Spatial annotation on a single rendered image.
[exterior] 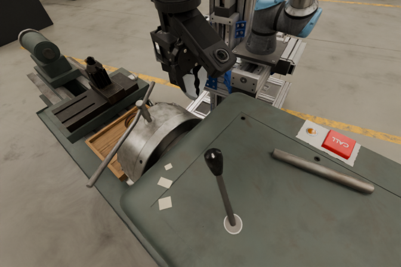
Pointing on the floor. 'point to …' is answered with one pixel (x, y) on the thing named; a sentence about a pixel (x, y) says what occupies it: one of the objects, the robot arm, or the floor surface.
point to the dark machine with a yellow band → (18, 6)
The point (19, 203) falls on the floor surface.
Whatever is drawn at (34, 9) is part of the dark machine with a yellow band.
